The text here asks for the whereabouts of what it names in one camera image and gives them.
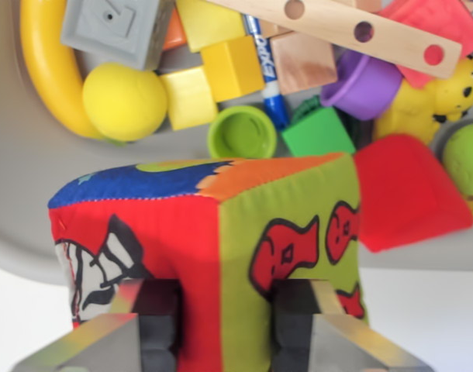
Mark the wooden bar with holes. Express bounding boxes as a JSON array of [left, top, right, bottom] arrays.
[[206, 0, 464, 80]]

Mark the brown grained wooden block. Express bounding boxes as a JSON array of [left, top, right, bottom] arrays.
[[268, 32, 339, 96]]

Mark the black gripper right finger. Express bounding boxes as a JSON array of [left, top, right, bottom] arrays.
[[272, 278, 435, 372]]

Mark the pale yellow wooden block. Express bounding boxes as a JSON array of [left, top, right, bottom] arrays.
[[174, 0, 247, 54], [158, 65, 219, 133]]

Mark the tan wooden block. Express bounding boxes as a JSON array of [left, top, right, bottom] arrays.
[[354, 0, 393, 16]]

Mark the lime plastic cup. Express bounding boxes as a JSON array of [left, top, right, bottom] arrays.
[[206, 105, 278, 160]]

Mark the yellow spotted rubber animal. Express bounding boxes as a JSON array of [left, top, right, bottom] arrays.
[[373, 57, 473, 146]]

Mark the yellow wooden cube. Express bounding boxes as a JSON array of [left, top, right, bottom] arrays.
[[199, 35, 267, 104]]

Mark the purple plastic cup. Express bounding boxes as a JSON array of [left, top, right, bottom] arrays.
[[319, 48, 404, 122]]

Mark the red embossed soft cube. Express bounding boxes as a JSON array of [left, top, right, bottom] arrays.
[[377, 0, 473, 90]]

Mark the orange wooden block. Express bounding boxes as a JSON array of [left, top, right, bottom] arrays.
[[162, 7, 188, 52]]

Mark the grey plastic bin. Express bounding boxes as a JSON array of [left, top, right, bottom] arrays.
[[0, 0, 473, 287]]

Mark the fabric cube with red fish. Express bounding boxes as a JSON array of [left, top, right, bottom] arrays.
[[47, 151, 370, 372]]

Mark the yellow plastic ring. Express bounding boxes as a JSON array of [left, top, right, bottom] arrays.
[[19, 0, 106, 141]]

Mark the blue Expo marker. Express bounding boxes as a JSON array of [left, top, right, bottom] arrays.
[[242, 13, 292, 131]]

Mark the green wooden cube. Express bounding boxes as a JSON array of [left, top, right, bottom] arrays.
[[280, 105, 357, 158]]

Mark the yellow foam ball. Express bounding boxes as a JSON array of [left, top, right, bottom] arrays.
[[81, 62, 169, 143]]

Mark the plain red soft cube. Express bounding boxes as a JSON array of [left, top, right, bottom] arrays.
[[353, 133, 473, 254]]

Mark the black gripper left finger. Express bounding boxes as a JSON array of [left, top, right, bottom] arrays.
[[11, 278, 184, 372]]

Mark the grey embossed cube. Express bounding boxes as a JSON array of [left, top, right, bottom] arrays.
[[59, 0, 176, 72]]

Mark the lime green foam ball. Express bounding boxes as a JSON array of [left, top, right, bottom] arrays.
[[441, 122, 473, 199]]

